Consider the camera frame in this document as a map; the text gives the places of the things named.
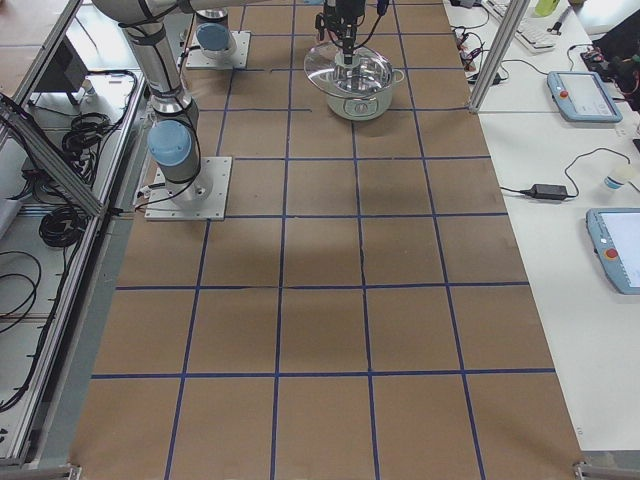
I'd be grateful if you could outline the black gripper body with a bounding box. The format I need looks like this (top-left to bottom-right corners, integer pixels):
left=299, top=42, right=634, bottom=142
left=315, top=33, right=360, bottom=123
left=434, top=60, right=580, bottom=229
left=315, top=0, right=366, bottom=40

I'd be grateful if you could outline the pale green steel pot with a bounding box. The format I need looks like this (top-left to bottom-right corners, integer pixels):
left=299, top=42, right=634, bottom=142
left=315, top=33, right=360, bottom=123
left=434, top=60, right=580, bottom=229
left=326, top=49, right=405, bottom=121

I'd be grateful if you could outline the white keyboard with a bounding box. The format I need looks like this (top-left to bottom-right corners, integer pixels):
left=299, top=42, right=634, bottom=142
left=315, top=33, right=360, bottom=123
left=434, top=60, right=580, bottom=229
left=481, top=0, right=556, bottom=54

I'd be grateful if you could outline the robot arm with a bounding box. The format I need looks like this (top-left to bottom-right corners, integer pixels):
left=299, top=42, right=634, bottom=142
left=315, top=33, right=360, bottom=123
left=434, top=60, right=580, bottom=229
left=195, top=7, right=236, bottom=61
left=94, top=1, right=248, bottom=201

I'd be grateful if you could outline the paper cup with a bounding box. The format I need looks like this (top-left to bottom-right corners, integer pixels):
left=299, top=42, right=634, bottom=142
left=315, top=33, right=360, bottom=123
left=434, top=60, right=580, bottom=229
left=604, top=164, right=636, bottom=190

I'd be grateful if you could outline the blue teach pendant far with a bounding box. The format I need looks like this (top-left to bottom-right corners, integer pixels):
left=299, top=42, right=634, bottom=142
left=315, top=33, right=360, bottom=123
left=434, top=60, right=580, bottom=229
left=546, top=71, right=623, bottom=123

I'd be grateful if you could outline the aluminium frame post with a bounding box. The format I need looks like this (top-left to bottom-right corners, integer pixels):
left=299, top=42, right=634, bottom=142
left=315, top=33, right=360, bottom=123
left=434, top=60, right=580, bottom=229
left=468, top=0, right=529, bottom=114

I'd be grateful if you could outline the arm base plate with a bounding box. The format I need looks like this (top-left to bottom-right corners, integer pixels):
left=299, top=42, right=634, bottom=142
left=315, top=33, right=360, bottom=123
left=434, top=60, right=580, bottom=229
left=144, top=157, right=232, bottom=221
left=185, top=30, right=251, bottom=70

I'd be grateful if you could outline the glass pot lid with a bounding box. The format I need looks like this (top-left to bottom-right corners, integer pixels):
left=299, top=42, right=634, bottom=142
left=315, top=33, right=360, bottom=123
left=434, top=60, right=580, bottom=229
left=303, top=43, right=394, bottom=99

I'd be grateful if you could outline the blue teach pendant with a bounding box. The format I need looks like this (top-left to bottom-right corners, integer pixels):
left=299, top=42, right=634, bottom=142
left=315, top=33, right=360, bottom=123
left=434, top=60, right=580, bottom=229
left=585, top=208, right=639, bottom=295
left=546, top=71, right=623, bottom=123

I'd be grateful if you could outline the black power adapter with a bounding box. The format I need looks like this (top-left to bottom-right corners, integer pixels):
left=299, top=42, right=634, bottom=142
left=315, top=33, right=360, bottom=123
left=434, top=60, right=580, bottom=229
left=519, top=184, right=570, bottom=201

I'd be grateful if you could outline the blue teach pendant near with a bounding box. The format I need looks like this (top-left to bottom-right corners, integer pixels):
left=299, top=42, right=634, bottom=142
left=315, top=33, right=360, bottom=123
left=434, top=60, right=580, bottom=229
left=585, top=208, right=639, bottom=295

